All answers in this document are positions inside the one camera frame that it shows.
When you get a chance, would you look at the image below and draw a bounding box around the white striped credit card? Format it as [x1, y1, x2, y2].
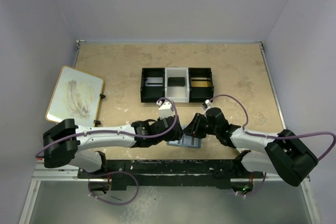
[177, 135, 201, 148]

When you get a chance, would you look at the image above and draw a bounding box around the blue leather card holder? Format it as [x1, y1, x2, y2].
[167, 135, 202, 148]

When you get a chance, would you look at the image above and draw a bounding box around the black and white sorting tray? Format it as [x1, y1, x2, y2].
[140, 68, 214, 103]

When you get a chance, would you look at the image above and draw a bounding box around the yellow framed whiteboard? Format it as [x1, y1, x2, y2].
[45, 66, 104, 126]

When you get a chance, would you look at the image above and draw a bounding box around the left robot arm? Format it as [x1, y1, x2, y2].
[42, 116, 183, 173]

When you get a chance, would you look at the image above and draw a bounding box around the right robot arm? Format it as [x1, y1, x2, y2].
[183, 108, 318, 186]

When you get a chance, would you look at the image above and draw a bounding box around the gold card in tray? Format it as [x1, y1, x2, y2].
[191, 78, 212, 88]

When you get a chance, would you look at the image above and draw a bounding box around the black card in tray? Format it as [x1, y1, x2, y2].
[167, 77, 186, 87]

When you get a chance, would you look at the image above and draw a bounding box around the white card in tray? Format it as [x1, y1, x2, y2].
[145, 77, 163, 87]

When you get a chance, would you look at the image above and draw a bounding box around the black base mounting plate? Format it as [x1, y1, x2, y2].
[78, 159, 263, 190]

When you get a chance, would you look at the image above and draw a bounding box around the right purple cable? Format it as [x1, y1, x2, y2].
[202, 94, 336, 198]

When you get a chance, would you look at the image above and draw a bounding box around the purple cable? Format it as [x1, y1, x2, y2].
[35, 97, 181, 205]
[202, 94, 336, 198]

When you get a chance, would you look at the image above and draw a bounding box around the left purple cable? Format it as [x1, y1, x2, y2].
[35, 97, 181, 205]

